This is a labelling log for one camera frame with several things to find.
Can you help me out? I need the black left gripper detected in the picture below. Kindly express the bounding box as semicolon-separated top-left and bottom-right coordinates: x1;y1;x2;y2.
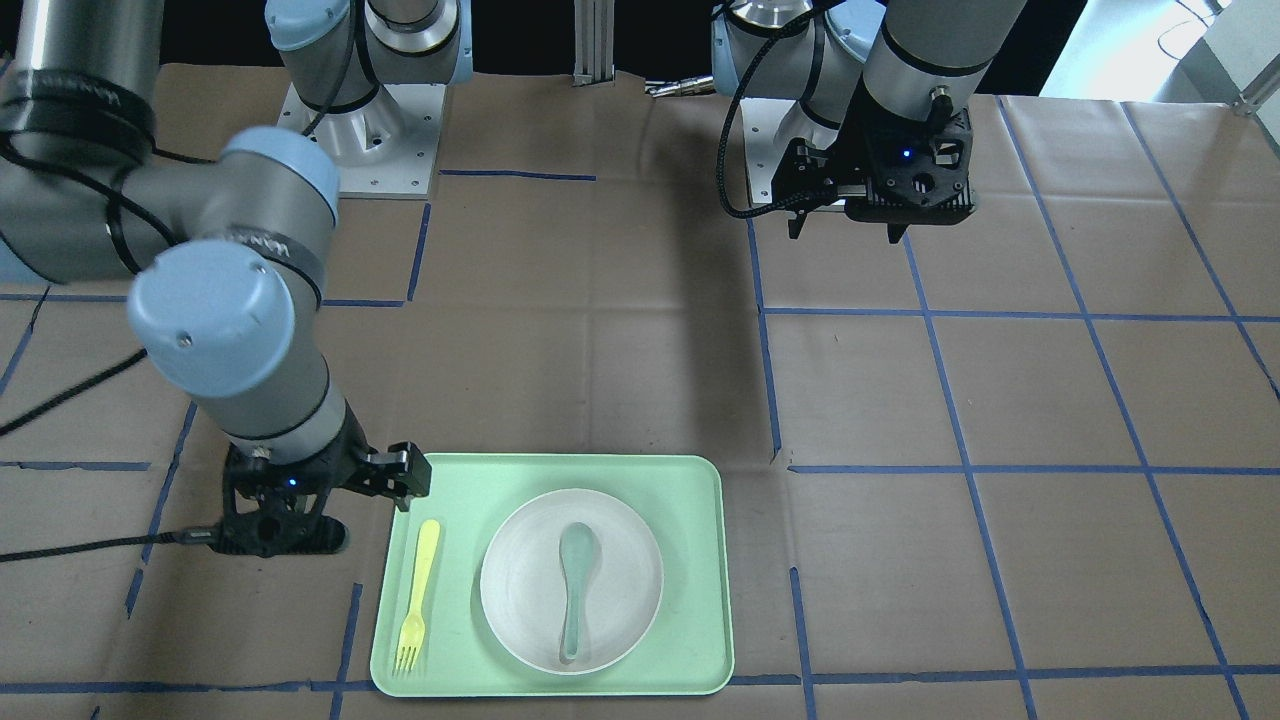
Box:
771;65;978;243

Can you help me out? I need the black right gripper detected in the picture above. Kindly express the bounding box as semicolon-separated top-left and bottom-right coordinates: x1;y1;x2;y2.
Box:
210;407;433;559

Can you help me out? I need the yellow plastic fork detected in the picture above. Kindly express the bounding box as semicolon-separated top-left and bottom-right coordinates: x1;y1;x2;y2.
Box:
393;518;442;675

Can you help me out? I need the white round plate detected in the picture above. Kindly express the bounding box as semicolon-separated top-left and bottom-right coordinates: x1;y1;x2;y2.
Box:
479;488;666;676

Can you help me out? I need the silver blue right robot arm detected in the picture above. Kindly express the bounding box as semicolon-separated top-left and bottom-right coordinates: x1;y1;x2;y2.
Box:
3;1;472;557

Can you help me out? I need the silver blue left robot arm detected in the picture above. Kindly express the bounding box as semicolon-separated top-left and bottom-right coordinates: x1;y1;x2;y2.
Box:
710;1;1025;243

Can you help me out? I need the light green plastic tray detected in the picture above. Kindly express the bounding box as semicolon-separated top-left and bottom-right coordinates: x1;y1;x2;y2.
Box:
370;454;733;698

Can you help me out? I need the teal green plastic spoon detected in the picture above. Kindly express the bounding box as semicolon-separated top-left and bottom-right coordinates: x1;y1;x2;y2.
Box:
559;521;599;664

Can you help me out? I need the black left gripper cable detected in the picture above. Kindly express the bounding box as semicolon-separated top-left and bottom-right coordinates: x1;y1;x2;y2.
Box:
714;0;851;219

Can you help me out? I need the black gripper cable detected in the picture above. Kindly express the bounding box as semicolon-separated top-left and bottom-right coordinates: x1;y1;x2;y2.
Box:
0;129;227;562
714;0;851;219

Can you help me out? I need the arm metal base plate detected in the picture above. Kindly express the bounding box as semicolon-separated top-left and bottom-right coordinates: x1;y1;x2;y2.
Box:
312;85;449;201
741;97;838;211

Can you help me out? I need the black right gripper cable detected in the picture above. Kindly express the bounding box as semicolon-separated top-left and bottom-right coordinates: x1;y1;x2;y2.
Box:
0;129;227;562

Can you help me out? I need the aluminium frame post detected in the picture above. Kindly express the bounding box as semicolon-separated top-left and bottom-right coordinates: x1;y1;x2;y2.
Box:
572;0;616;87

